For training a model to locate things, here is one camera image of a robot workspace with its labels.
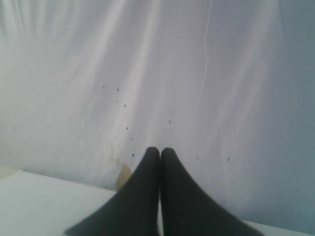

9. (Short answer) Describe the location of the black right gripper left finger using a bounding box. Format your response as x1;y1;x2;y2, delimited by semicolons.
64;147;160;236

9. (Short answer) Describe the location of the white backdrop sheet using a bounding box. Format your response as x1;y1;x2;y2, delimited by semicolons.
0;0;315;232

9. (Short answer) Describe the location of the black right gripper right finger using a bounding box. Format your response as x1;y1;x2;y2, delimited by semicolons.
160;147;262;236

